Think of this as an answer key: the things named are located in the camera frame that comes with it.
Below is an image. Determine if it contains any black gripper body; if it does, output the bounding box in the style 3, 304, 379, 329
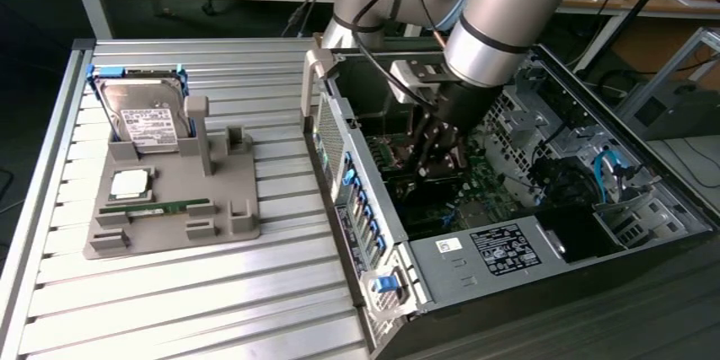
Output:
435, 81, 507, 134

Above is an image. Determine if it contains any green motherboard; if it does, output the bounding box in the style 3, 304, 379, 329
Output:
359, 123, 541, 239

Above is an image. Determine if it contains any open black PC case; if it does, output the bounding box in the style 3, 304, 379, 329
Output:
303, 37, 720, 360

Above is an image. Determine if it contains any grey power supply unit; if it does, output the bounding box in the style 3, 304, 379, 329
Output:
409, 217, 571, 307

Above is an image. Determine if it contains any grey computer tower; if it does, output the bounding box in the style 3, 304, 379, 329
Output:
616, 79, 720, 142

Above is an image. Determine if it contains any grey metal disk bay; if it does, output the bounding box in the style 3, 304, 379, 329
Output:
593, 191, 696, 248

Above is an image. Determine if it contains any green RAM stick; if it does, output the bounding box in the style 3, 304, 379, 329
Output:
99, 198, 211, 216

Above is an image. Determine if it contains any grey parts rack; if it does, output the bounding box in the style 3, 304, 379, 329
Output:
83, 96, 263, 261

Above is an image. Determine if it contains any silver CPU chip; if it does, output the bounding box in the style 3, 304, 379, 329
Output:
109, 169, 153, 201

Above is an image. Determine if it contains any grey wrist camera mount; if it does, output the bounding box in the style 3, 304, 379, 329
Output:
389, 59, 449, 104

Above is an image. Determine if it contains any black wire bundle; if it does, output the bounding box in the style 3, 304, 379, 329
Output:
528, 156, 599, 209

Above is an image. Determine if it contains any grey case latch handle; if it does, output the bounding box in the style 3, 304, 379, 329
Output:
303, 48, 341, 119

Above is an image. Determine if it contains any blue data wire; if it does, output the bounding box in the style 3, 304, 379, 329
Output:
592, 145, 631, 206

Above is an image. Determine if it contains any aluminium profile frame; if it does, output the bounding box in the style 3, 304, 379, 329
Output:
645, 25, 720, 95

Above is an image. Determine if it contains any hard disk in blue bracket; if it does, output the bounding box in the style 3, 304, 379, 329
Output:
84, 63, 191, 154

